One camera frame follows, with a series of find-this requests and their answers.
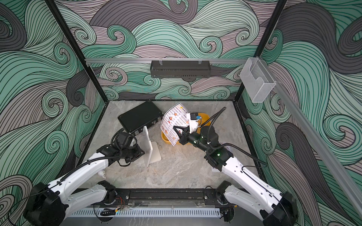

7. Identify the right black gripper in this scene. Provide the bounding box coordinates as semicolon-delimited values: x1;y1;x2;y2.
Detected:
175;125;212;154

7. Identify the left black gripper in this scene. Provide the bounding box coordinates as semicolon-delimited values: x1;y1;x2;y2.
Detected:
121;144;146;163

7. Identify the dim sum menu sheet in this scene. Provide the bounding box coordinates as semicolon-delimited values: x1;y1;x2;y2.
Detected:
160;103;189;146

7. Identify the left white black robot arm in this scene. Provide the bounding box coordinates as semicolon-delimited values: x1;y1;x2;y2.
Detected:
23;132;145;226

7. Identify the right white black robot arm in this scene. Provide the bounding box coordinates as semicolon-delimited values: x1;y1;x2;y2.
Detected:
173;126;298;226

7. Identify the yellow plastic tray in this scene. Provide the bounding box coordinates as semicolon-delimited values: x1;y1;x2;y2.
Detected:
161;112;211;146

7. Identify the black hard case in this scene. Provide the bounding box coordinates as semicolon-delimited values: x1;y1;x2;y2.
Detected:
117;101;164;136

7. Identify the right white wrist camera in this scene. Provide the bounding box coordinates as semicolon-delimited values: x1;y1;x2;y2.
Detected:
186;113;202;134

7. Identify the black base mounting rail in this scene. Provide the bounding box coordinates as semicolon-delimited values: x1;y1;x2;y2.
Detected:
111;187;236;208

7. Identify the black wall shelf tray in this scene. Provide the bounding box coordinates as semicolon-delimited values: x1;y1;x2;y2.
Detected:
150;61;211;80

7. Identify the aluminium wall rail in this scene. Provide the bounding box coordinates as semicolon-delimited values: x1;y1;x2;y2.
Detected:
85;57;248;65

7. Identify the white slotted cable duct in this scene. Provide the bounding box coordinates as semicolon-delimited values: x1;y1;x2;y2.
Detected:
71;207;221;218

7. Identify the clear mesh wall pocket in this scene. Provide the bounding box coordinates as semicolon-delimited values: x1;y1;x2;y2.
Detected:
239;57;276;103

